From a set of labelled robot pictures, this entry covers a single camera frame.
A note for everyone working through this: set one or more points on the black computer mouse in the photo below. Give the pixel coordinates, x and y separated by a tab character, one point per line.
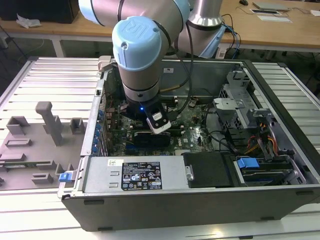
243	2

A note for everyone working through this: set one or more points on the black graphics card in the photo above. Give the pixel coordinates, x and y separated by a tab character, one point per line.
150	141

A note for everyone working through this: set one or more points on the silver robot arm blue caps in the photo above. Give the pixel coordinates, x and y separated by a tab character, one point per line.
140	62

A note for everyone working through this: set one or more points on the metal drive cage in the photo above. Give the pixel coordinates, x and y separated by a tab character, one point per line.
228	103

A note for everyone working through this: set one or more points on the black computer box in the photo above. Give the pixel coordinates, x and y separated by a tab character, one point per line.
37	10

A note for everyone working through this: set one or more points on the small white box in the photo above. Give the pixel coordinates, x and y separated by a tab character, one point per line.
221	53

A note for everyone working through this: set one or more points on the silver power supply with label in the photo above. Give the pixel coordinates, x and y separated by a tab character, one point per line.
100	175

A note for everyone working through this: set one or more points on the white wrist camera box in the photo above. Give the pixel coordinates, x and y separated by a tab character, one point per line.
161	127

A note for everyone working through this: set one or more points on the dark grey PC case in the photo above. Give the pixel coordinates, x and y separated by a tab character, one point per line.
175	212

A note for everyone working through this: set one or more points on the pale blue teach pendant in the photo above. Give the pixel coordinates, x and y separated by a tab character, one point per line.
212	42

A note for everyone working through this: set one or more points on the hard disk in blue carrier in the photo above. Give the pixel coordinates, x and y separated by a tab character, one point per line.
247	163

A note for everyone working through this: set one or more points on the black plastic shroud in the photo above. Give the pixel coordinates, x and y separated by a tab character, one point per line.
207	170

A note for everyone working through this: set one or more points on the long wooden desk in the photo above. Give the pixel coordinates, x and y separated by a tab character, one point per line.
62	28

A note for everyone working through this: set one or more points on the crumpled white paper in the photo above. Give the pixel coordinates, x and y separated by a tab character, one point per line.
27	22

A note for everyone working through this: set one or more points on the blue plastic case latch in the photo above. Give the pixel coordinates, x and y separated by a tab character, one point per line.
63	177

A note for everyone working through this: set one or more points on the green RAM stick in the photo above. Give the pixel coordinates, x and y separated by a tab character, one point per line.
20	165

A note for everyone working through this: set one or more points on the grey closed laptop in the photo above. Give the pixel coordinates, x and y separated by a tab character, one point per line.
270	6

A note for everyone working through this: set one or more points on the grey parts rack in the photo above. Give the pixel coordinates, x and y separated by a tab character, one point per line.
30	152

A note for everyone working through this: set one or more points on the green motherboard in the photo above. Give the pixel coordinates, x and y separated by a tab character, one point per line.
192	140

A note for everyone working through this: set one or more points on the dark framed paper sheet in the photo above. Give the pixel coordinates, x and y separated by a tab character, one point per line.
265	11

